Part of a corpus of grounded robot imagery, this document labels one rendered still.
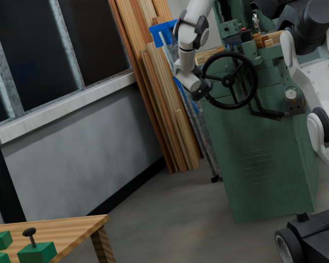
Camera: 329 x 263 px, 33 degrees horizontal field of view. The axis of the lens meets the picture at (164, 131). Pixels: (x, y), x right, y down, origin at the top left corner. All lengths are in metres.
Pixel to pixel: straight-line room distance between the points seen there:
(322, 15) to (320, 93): 0.31
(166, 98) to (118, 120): 0.42
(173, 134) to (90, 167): 0.80
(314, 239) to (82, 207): 1.86
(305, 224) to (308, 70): 0.64
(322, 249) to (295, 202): 0.81
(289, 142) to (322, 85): 0.76
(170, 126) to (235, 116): 1.45
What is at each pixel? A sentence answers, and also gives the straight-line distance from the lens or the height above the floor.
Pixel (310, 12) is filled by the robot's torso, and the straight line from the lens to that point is 2.08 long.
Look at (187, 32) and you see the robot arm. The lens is 2.25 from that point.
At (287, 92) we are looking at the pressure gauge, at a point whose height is 0.67.
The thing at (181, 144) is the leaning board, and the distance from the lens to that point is 4.36.
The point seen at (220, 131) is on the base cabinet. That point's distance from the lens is 2.96.
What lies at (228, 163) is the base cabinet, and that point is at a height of 0.35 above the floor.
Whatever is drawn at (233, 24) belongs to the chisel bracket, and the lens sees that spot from 2.96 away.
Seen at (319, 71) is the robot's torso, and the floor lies 0.82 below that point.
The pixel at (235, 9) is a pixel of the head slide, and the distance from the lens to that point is 3.09.
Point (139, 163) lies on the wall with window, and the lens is 4.39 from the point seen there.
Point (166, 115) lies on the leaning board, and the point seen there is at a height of 0.48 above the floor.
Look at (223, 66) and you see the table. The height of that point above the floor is 0.87.
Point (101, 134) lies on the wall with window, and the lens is 4.03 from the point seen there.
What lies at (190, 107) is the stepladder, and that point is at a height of 0.56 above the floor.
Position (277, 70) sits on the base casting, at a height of 0.78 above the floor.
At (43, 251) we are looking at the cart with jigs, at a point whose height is 0.57.
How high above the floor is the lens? 1.17
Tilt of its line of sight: 11 degrees down
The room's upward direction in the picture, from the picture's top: 17 degrees counter-clockwise
